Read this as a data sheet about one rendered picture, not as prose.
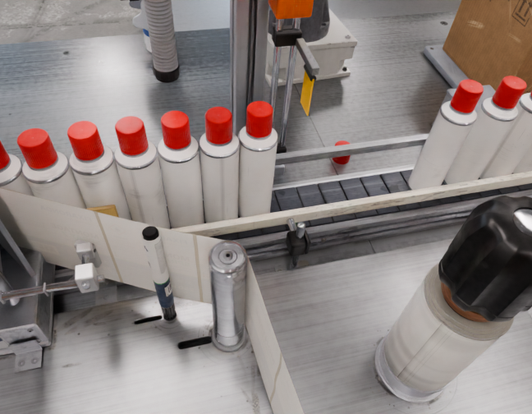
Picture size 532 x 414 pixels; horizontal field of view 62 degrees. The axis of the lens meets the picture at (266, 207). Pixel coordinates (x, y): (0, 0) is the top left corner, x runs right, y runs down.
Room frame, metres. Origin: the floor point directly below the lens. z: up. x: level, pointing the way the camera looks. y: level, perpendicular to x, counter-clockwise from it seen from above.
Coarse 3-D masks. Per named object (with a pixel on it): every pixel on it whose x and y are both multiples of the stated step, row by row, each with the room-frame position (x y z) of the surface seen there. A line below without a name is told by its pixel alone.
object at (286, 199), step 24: (288, 192) 0.49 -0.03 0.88; (312, 192) 0.50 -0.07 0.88; (336, 192) 0.50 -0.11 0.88; (360, 192) 0.51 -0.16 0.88; (384, 192) 0.51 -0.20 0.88; (480, 192) 0.53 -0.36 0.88; (504, 192) 0.54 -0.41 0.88; (168, 216) 0.42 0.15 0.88; (336, 216) 0.45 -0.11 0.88; (360, 216) 0.45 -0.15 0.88
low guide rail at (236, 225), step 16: (512, 176) 0.54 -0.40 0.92; (528, 176) 0.55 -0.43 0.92; (400, 192) 0.48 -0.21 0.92; (416, 192) 0.49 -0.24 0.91; (432, 192) 0.49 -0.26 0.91; (448, 192) 0.50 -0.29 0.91; (464, 192) 0.51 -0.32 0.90; (304, 208) 0.43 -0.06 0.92; (320, 208) 0.43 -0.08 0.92; (336, 208) 0.44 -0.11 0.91; (352, 208) 0.45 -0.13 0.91; (368, 208) 0.45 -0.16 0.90; (208, 224) 0.38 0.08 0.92; (224, 224) 0.39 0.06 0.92; (240, 224) 0.39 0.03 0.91; (256, 224) 0.40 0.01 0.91; (272, 224) 0.41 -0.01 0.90
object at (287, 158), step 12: (360, 144) 0.53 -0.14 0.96; (372, 144) 0.54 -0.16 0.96; (384, 144) 0.54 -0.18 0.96; (396, 144) 0.54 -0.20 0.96; (408, 144) 0.55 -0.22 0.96; (420, 144) 0.56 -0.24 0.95; (276, 156) 0.49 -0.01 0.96; (288, 156) 0.49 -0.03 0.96; (300, 156) 0.49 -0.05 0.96; (312, 156) 0.50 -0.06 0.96; (324, 156) 0.51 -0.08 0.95; (336, 156) 0.51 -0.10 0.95
